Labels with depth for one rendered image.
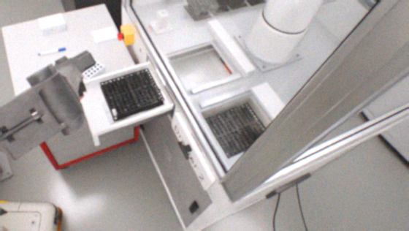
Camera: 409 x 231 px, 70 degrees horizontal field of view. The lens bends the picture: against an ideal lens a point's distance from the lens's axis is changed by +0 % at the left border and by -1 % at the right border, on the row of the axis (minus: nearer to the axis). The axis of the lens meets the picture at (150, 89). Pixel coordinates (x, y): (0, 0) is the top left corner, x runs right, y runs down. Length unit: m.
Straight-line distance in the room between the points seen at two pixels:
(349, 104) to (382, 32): 0.12
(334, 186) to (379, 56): 1.98
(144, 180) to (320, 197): 1.18
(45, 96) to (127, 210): 1.54
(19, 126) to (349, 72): 0.48
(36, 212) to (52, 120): 1.29
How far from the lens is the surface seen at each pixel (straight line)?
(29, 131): 0.45
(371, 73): 0.48
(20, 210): 1.74
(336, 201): 2.37
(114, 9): 1.98
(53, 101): 0.45
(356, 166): 2.57
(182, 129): 1.10
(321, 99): 0.54
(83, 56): 0.90
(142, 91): 1.19
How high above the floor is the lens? 1.89
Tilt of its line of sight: 56 degrees down
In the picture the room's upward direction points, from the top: 6 degrees clockwise
